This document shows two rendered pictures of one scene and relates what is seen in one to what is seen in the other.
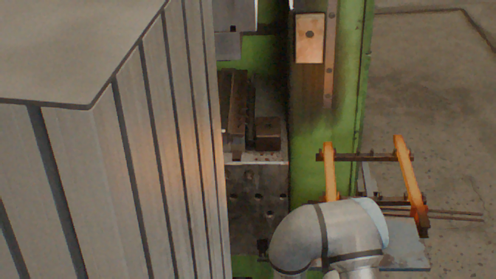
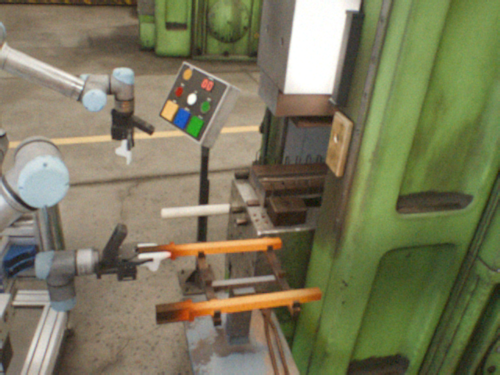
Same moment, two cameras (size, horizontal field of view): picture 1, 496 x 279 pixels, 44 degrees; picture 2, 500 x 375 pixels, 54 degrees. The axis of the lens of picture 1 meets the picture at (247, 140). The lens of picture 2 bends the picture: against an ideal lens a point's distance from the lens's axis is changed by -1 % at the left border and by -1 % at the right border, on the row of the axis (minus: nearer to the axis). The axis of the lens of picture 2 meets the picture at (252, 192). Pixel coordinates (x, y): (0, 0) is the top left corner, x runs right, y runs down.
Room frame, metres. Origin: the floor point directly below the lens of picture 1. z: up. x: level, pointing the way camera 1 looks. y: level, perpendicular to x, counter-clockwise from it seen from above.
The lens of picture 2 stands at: (1.06, -1.37, 1.88)
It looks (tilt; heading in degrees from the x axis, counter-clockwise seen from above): 31 degrees down; 68
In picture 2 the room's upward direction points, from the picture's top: 6 degrees clockwise
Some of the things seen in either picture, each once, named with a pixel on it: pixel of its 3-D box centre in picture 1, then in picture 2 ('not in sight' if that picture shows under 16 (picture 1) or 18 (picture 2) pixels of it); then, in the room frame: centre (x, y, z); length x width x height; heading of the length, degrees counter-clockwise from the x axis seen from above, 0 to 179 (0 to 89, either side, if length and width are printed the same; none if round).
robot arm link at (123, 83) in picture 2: not in sight; (123, 84); (1.23, 0.45, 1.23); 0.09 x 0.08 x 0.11; 175
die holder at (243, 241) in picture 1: (237, 162); (305, 244); (1.89, 0.04, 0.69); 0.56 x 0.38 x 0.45; 177
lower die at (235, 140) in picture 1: (218, 107); (308, 180); (1.88, 0.10, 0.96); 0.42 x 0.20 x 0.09; 177
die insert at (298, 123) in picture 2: not in sight; (333, 114); (1.92, 0.07, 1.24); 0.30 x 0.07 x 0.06; 177
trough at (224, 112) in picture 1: (225, 99); (312, 176); (1.88, 0.07, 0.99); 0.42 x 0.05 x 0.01; 177
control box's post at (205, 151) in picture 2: not in sight; (202, 200); (1.62, 0.67, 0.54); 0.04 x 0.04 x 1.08; 87
